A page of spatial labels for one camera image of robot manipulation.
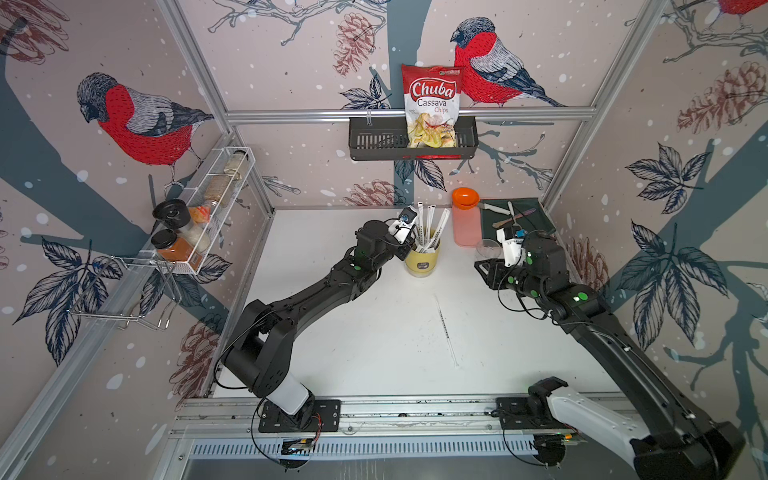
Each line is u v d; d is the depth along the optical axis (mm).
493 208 1198
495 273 635
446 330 879
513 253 653
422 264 927
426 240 947
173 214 618
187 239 650
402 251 742
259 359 435
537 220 1168
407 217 684
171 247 598
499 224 1146
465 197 1193
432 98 828
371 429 727
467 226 1150
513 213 1180
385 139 1067
